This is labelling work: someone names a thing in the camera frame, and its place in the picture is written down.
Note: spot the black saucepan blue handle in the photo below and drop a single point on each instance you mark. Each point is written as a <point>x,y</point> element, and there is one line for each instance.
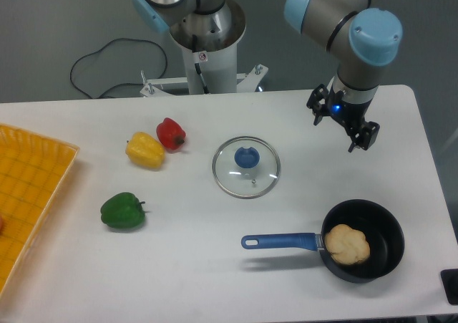
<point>383,233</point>

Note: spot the red bell pepper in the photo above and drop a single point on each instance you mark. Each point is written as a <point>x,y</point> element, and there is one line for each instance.
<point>170,134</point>

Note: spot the yellow woven basket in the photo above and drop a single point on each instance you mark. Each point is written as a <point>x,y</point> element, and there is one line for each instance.
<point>33,168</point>

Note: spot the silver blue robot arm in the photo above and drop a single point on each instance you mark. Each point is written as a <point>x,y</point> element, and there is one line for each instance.
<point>365,40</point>

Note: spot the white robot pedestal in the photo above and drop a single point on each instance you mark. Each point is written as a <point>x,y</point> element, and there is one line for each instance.
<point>209,46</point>

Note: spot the round beige bread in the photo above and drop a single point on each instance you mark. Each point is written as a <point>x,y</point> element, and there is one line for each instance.
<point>347,246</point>

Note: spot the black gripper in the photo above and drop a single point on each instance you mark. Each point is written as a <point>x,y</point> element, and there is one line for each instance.
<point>347,106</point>

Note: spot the glass pot lid blue knob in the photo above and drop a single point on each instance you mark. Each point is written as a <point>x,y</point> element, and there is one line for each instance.
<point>246,167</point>

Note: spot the yellow bell pepper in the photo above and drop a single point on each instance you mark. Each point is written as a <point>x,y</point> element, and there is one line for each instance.
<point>145,151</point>

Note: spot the green bell pepper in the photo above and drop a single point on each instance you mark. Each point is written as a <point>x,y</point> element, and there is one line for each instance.
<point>123,211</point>

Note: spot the black device at table edge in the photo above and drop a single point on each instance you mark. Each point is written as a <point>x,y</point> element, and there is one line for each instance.
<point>449,279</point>

